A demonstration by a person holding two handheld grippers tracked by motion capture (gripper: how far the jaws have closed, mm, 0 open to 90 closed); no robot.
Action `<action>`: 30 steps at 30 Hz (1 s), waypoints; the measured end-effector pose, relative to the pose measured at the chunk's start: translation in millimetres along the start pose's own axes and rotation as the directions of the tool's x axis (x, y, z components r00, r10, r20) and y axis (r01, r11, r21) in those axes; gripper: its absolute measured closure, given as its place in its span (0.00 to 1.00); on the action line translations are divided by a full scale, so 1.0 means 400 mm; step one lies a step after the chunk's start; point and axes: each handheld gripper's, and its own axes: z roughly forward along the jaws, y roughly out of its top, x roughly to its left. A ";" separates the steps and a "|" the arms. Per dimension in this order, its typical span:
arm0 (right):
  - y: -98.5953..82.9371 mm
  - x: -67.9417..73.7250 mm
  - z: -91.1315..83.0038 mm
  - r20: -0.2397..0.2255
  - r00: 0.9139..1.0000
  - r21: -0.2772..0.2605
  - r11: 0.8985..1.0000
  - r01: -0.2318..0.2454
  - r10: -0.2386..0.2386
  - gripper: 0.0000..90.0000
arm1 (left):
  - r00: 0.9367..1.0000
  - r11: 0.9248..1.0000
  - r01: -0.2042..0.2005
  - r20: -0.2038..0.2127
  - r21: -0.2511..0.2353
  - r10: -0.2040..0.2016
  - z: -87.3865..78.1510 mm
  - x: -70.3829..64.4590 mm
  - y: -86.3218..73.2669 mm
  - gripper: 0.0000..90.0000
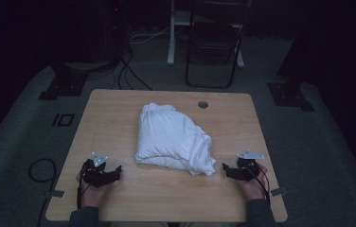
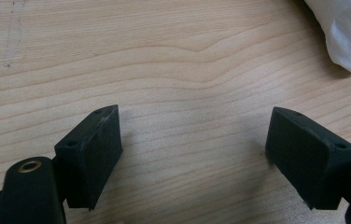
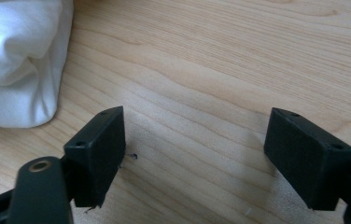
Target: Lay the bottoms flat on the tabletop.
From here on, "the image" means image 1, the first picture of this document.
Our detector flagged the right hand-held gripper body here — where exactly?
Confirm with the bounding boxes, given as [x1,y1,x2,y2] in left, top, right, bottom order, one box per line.
[236,148,266,183]

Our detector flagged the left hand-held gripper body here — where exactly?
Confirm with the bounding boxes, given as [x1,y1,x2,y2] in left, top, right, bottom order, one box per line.
[80,151,114,189]

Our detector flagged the white skirt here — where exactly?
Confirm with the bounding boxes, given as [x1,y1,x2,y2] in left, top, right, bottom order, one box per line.
[134,102,217,177]

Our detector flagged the person's left hand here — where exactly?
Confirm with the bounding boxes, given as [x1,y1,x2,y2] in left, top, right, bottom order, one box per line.
[77,175,112,209]

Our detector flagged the grey tape strip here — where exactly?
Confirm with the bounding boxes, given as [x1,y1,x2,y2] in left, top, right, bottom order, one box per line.
[44,189,66,200]
[270,187,288,198]

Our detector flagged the black stand base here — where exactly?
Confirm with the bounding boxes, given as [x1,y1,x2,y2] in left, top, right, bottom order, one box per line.
[38,61,89,101]
[267,62,315,113]

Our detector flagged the black folding chair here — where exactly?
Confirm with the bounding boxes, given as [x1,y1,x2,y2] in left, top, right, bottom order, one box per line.
[185,0,254,90]

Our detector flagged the dark equipment rack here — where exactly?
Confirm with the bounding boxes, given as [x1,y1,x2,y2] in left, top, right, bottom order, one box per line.
[80,0,129,65]

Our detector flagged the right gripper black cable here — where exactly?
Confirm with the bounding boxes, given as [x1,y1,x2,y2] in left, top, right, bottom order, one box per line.
[245,164,273,206]

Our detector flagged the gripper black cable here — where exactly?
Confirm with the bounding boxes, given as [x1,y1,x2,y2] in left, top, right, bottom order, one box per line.
[77,162,93,210]
[245,164,273,206]

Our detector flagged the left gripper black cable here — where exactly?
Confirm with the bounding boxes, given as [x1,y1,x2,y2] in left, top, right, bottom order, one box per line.
[77,162,93,210]

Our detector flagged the black looped cable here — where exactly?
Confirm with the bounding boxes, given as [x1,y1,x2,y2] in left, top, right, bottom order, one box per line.
[27,157,58,227]

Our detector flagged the black floor cables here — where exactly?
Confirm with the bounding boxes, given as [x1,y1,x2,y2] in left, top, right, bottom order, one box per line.
[111,46,153,92]

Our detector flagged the white desk frame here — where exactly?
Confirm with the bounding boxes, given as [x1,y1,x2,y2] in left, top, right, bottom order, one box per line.
[167,0,246,69]

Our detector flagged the white floor cable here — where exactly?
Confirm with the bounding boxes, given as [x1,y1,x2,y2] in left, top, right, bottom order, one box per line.
[128,25,172,44]

